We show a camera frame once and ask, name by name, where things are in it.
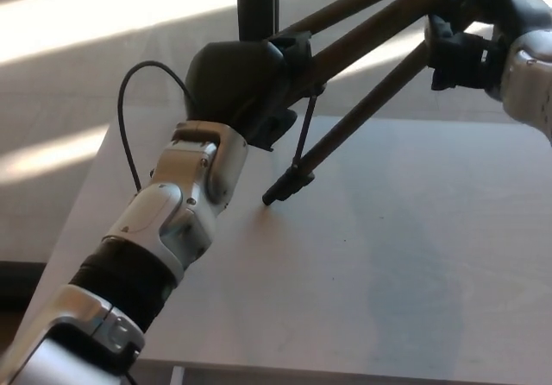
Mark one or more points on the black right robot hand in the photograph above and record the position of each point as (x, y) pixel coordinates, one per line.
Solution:
(470, 57)

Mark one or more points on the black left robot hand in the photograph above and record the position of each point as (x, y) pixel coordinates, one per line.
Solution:
(233, 83)

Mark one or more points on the brown and black camera tripod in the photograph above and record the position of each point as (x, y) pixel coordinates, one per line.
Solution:
(366, 105)

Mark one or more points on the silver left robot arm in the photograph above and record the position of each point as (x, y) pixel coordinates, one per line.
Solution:
(151, 212)

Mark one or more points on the black vertical post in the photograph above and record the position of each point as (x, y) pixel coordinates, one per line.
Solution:
(256, 5)

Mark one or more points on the white table frame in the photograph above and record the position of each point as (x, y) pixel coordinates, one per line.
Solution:
(177, 376)

